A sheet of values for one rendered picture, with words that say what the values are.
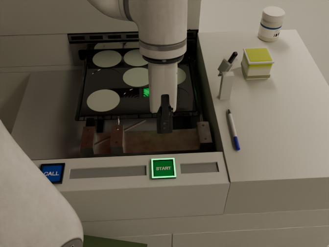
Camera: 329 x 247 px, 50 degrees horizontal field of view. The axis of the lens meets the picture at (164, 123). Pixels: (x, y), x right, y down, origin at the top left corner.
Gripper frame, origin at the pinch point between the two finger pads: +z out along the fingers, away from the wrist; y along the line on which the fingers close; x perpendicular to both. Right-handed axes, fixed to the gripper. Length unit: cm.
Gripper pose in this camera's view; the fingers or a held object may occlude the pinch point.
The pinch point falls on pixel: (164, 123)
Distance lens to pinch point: 72.5
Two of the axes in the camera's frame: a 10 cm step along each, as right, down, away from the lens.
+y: 0.5, 5.7, -8.2
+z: 0.2, 8.2, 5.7
